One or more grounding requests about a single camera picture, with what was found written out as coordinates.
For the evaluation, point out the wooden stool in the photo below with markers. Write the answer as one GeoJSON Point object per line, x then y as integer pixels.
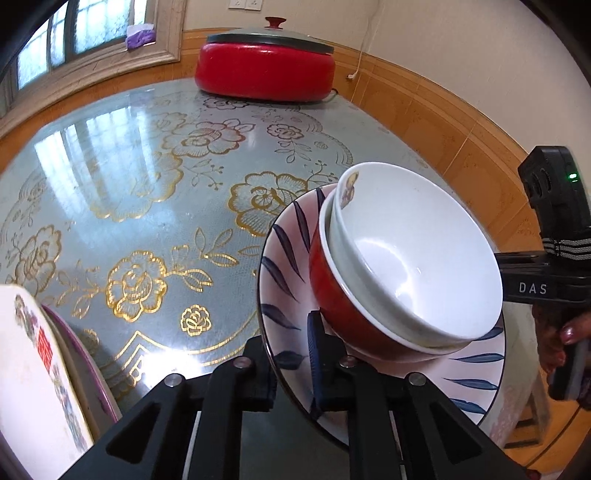
{"type": "Point", "coordinates": [538, 406]}

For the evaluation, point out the red electric pot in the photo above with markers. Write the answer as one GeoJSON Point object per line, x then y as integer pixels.
{"type": "Point", "coordinates": [263, 74]}

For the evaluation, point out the blue striped white bowl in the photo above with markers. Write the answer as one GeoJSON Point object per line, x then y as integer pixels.
{"type": "Point", "coordinates": [286, 277]}

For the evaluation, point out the grey pot lid red knob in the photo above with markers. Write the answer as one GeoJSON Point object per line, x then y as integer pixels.
{"type": "Point", "coordinates": [268, 39]}

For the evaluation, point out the small white plate red print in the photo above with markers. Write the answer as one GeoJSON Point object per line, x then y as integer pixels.
{"type": "Point", "coordinates": [27, 392]}

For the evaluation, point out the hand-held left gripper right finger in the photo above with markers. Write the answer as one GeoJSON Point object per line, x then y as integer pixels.
{"type": "Point", "coordinates": [318, 364]}

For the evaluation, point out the purple tissue pack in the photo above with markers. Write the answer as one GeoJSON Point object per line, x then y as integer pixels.
{"type": "Point", "coordinates": [141, 37]}

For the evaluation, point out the person's right hand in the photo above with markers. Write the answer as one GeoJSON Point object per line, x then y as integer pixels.
{"type": "Point", "coordinates": [570, 332]}

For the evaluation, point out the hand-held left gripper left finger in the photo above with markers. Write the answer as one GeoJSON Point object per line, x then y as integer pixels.
{"type": "Point", "coordinates": [258, 383]}

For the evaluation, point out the red bowl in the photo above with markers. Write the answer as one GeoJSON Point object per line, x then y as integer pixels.
{"type": "Point", "coordinates": [332, 295]}

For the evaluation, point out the pink floral plate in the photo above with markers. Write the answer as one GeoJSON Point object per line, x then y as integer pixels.
{"type": "Point", "coordinates": [92, 369]}

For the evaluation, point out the window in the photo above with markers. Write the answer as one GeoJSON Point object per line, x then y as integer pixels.
{"type": "Point", "coordinates": [92, 18]}

